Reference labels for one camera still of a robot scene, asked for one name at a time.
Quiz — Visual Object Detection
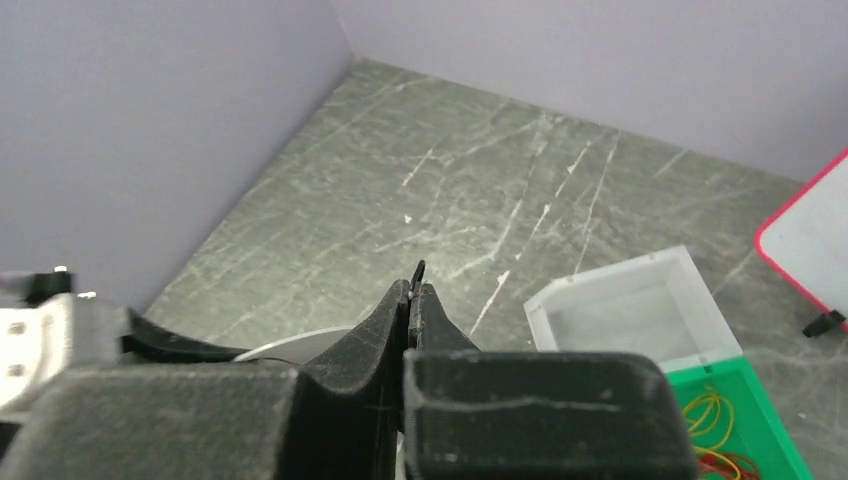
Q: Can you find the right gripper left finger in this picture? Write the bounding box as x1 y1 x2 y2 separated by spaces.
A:
284 280 410 479

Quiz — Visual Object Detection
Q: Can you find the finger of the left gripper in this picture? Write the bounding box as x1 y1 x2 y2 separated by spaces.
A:
121 310 247 363

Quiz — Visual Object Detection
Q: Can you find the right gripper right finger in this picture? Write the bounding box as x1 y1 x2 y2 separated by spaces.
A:
402 283 697 479

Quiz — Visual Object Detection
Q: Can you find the grey perforated spool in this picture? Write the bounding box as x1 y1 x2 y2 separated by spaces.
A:
233 326 353 365

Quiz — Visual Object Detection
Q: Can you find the clear plastic bin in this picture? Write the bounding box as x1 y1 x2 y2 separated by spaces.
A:
524 245 743 373

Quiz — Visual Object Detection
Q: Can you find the green plastic bin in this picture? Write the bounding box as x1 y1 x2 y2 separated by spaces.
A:
668 357 812 480

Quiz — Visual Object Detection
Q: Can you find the red framed whiteboard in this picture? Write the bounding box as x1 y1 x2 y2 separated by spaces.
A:
755 151 847 338

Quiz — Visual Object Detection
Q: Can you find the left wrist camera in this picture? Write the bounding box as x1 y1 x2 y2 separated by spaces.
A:
1 266 131 424

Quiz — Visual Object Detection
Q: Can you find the red and yellow wire bundle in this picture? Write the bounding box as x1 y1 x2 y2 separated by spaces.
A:
680 385 763 480

